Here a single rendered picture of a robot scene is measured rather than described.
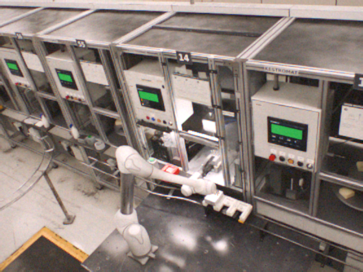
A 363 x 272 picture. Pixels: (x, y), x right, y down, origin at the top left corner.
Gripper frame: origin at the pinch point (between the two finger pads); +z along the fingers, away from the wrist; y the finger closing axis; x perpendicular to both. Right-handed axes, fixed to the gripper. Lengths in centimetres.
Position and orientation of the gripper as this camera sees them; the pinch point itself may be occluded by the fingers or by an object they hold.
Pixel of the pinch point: (211, 160)
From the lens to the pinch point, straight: 293.6
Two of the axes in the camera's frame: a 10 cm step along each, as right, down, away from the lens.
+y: -1.7, -7.9, -5.9
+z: 5.7, -5.7, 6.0
